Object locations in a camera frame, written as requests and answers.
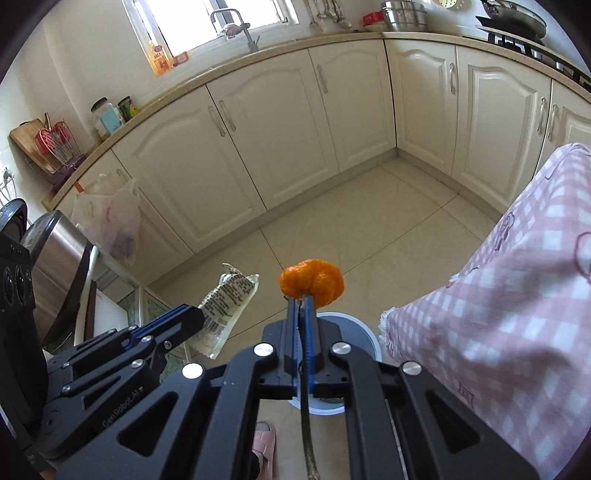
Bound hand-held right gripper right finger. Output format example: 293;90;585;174
304;296;542;480

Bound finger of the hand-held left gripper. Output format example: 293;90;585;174
48;322;205;402
46;304;205;370

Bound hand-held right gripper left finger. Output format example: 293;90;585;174
55;296;302;480

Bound blue plastic trash bin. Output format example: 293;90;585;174
287;311;382;419

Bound orange tangerine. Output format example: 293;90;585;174
278;259;346;309

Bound clear printed plastic wrapper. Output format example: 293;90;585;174
187;263;260;361

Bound wooden skewer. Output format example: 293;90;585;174
298;290;321;480

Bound white metal shelf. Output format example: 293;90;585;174
83;244;195;365

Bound steel rice cooker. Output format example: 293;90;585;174
21;210;98;344

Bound pink slipper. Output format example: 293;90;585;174
253;421;277;480

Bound white plastic bag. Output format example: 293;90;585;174
71;174;141;266

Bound purple utensil stand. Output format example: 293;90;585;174
50;152;88;185

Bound metal whisk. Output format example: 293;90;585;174
48;122;77;164

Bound red kitchen utensil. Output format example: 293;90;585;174
36;113;70;155

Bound wooden cutting board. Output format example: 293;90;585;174
9;119;61;174

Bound teal box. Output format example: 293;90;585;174
99;108;125;137

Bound cream kitchen base cabinets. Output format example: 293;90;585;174
41;32;591;273

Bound clear jar white lid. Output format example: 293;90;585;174
91;98;116;139

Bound pink checkered tablecloth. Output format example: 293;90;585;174
379;142;591;480

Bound orange bottle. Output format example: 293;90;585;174
148;41;171;77

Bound kitchen window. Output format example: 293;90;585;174
121;0;301;63

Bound steel kitchen faucet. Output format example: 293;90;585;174
210;9;262;54

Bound steel steamer pot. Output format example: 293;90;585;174
381;0;429;32

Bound black gas stove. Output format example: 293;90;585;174
487;28;591;86

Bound wok with lid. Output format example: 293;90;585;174
480;0;548;28

